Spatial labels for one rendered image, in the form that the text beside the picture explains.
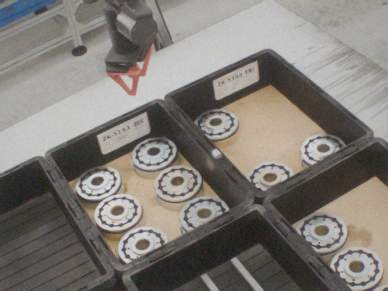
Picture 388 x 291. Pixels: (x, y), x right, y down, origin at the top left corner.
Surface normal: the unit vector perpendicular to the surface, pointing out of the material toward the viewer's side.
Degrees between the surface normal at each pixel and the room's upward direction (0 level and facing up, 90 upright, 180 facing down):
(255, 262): 0
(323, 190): 90
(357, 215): 0
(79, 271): 0
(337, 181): 90
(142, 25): 90
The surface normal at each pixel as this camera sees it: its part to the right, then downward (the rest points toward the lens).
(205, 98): 0.49, 0.54
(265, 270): -0.15, -0.73
